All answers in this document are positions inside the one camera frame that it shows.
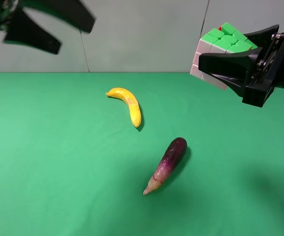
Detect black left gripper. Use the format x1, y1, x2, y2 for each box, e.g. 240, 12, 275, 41
0, 0, 95, 55

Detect multicoloured puzzle cube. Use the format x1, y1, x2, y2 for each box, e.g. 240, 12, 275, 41
190, 22, 257, 90

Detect yellow banana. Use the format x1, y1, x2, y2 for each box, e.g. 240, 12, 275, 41
106, 88, 142, 128

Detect purple eggplant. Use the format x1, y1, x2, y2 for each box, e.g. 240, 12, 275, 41
143, 137, 187, 196

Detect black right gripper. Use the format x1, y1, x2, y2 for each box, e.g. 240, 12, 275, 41
199, 25, 284, 107

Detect green table cloth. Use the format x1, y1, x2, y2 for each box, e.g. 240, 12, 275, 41
0, 73, 284, 236

